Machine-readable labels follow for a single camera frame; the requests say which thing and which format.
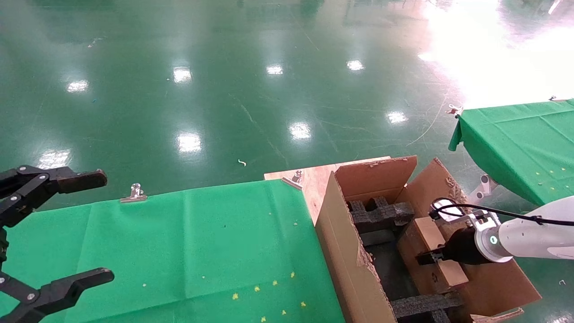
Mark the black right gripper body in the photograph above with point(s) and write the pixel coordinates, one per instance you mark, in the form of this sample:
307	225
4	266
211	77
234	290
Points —
462	246

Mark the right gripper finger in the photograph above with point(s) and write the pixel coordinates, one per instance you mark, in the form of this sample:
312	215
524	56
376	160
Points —
432	258

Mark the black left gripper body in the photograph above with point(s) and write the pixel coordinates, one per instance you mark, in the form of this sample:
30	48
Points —
2	244

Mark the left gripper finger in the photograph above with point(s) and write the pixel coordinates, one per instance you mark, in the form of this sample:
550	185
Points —
80	282
80	180

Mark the small brown cardboard box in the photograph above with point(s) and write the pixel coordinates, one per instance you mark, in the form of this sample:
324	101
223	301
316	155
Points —
426	233

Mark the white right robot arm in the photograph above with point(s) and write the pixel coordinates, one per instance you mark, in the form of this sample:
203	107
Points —
538	233

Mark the large open cardboard carton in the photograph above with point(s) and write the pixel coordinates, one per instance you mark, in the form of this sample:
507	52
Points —
345	260

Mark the green tablecloth with clips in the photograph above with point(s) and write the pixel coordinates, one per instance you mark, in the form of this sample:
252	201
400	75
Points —
179	246

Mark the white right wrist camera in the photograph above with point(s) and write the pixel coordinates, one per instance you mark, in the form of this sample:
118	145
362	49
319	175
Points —
448	211

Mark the white table leg bracket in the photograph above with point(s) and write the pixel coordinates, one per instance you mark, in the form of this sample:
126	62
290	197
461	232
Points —
484	186

